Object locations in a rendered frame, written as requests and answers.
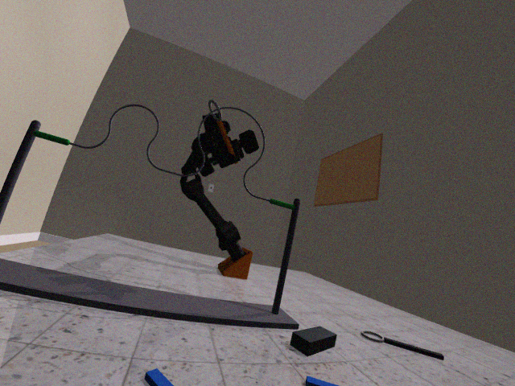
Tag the white loop with blue handle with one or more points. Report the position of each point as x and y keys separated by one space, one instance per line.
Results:
x=156 y=378
x=314 y=382

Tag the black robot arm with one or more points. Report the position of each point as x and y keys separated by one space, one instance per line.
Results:
x=194 y=190

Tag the orange handle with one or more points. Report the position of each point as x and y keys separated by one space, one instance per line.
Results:
x=221 y=126

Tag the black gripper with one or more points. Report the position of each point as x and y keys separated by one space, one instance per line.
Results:
x=222 y=156

